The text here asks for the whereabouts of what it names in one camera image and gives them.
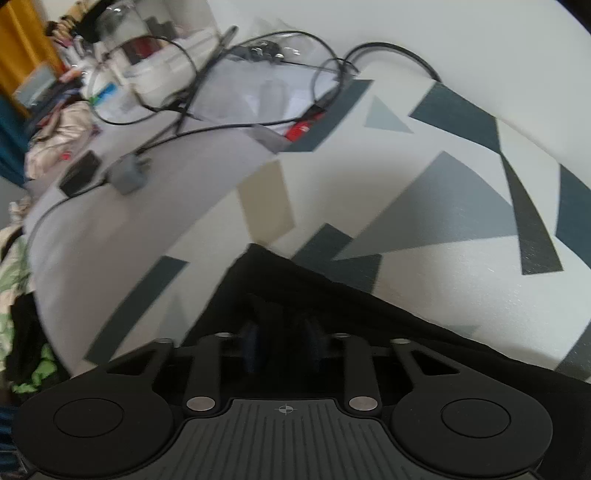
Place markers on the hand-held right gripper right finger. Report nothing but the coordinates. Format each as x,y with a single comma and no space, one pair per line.
313,344

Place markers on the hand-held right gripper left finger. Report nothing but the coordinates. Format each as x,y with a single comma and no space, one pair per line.
249,344

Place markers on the black garment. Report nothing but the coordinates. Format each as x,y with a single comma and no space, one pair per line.
369,314

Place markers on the grey power adapter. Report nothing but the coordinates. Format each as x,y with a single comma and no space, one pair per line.
127,175

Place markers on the red packet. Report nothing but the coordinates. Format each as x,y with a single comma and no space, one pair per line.
300,129

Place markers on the geometric patterned tablecloth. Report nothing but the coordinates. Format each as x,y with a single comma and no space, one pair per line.
415,152

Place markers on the dark garment with green stripe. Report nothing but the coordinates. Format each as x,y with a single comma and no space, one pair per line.
27,332

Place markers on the black charger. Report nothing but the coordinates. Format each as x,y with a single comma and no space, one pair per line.
81,173

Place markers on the green white cloth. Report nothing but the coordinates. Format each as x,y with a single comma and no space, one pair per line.
14,277

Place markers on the clear plastic bag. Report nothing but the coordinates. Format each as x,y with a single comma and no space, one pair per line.
258,92

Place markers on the white container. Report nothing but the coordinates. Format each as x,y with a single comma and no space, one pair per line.
157,74

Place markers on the cream fabric bag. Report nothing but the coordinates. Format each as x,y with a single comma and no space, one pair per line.
55,134

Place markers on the clear jar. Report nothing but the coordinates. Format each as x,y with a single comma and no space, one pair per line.
117,27

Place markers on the orange wooden panel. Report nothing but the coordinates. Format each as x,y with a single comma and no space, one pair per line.
27,46

